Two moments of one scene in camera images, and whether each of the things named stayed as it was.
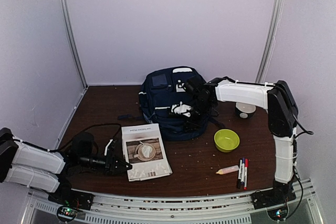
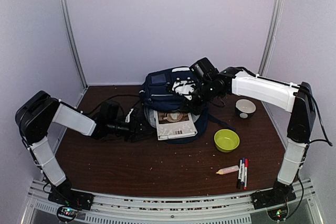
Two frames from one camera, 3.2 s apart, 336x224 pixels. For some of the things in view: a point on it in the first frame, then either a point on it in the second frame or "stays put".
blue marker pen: x=242 y=172 stays put
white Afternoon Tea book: x=145 y=150 -> x=171 y=124
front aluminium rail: x=224 y=209 stays put
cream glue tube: x=228 y=170 stays put
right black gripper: x=195 y=125 -> x=188 y=106
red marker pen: x=245 y=178 stays put
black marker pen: x=240 y=173 stays put
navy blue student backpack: x=159 y=89 stays put
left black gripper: x=113 y=159 -> x=136 y=131
